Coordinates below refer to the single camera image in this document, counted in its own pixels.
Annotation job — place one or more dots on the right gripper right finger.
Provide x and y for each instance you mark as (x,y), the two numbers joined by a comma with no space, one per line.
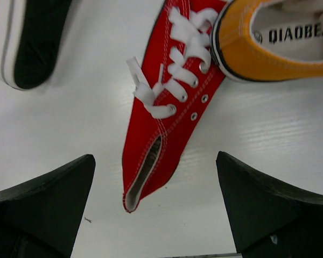
(268,217)

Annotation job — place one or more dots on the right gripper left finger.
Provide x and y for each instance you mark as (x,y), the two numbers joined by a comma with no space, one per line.
(41,217)

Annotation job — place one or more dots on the red sneaker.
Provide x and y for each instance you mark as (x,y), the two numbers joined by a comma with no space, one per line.
(174,84)

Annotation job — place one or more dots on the orange sneaker under gripper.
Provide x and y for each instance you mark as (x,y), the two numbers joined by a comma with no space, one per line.
(269,41)

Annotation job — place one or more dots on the orange sneaker on side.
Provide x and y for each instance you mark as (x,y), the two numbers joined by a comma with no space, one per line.
(30,36)

